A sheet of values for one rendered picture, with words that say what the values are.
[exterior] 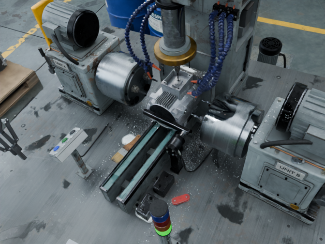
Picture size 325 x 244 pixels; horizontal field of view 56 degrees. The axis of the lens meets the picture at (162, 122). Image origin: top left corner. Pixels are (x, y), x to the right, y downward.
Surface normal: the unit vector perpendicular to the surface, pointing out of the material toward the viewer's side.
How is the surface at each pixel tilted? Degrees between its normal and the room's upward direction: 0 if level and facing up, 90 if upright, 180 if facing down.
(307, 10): 0
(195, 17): 90
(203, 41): 90
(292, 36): 0
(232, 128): 43
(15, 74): 0
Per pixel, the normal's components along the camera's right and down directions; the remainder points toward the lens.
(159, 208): -0.08, -0.61
